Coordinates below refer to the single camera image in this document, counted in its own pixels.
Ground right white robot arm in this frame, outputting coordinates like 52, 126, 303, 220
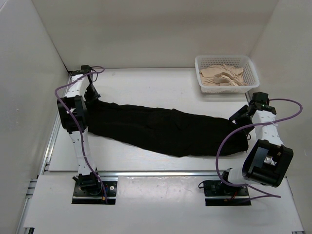
219, 92, 293, 195

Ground aluminium left rail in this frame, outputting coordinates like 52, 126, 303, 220
40, 72, 74, 175

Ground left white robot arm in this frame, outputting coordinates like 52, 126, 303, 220
55, 65, 103, 195

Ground beige trousers in basket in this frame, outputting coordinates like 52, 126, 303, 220
199, 64, 248, 86

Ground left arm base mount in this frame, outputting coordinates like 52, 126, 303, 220
72, 173, 117, 205

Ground white plastic basket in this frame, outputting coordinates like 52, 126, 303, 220
195, 55, 260, 94

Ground aluminium front rail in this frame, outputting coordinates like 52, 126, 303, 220
99, 171, 217, 177

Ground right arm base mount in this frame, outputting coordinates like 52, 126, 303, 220
198, 180, 251, 206

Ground black trousers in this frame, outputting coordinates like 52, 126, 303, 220
86, 100, 238, 157

